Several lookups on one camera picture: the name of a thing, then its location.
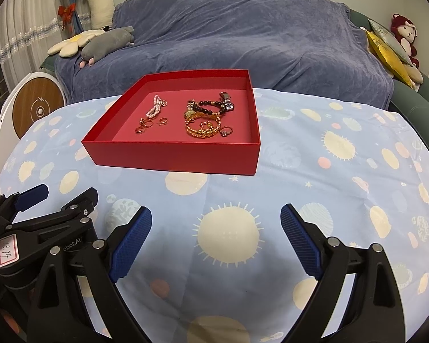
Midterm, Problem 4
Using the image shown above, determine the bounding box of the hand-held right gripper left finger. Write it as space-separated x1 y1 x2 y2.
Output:
27 206 153 343

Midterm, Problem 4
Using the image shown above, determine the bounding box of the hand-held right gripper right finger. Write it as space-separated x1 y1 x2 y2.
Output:
279 203 407 343

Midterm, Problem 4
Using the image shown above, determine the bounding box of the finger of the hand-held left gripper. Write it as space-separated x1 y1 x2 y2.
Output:
0 184 50 219
6 187 100 239

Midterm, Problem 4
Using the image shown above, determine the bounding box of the red cardboard box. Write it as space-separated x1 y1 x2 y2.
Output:
81 69 262 177

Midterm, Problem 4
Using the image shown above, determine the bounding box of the pearl bead bracelet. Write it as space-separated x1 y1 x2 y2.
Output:
146 94 164 117

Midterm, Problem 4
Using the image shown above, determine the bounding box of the dark bead bracelet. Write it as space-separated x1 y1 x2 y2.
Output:
194 100 225 117

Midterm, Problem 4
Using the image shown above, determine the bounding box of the round wooden side table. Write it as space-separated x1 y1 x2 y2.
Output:
0 71 66 187

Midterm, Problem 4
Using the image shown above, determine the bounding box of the flower shaped pillow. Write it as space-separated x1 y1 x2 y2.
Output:
47 29 106 58

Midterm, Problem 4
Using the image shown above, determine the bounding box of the white sheer curtain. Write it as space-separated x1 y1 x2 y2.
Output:
0 0 91 91

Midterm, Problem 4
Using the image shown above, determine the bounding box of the silver metal watch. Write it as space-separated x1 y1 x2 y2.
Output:
219 92 235 114

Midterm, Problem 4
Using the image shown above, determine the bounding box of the grey plush toy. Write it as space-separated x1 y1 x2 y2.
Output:
79 26 136 69

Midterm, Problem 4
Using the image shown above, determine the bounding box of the red ribbon bow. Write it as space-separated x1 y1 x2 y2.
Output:
57 3 77 19

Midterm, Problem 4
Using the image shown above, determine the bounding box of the white plush toy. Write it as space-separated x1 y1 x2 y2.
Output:
79 0 115 31

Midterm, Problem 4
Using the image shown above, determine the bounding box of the yellow pillow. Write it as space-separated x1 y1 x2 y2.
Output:
364 30 416 89

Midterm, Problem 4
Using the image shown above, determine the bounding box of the blue covered sofa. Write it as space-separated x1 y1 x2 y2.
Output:
55 0 395 110

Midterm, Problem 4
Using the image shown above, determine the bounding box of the silver pillow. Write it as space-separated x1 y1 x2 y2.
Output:
368 18 414 66

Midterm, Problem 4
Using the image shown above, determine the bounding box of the red monkey plush toy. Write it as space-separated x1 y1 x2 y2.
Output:
390 13 421 69

